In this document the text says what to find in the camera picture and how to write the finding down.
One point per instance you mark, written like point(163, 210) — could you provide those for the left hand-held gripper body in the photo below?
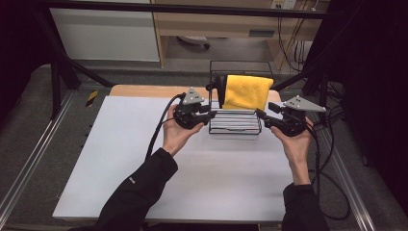
point(187, 112)

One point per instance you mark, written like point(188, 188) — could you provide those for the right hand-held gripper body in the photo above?
point(293, 120)

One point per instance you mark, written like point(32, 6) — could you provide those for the yellow microfibre towel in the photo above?
point(247, 91)

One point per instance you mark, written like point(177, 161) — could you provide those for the person's right hand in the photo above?
point(298, 146)

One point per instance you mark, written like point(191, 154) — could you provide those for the person's left hand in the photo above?
point(176, 136)

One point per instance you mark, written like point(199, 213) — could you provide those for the black metal stand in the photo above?
point(322, 86)
point(55, 86)

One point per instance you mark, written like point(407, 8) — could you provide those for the wooden desk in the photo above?
point(218, 27)

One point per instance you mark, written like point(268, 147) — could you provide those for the yellow black striped tape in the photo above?
point(91, 98)

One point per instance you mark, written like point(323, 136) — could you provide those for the white cabinet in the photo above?
point(102, 35)

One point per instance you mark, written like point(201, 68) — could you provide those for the aluminium rail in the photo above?
point(35, 154)
point(349, 189)

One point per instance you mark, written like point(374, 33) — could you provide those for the black horizontal frame bar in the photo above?
point(192, 9)

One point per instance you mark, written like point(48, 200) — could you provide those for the white wall outlet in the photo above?
point(284, 4)

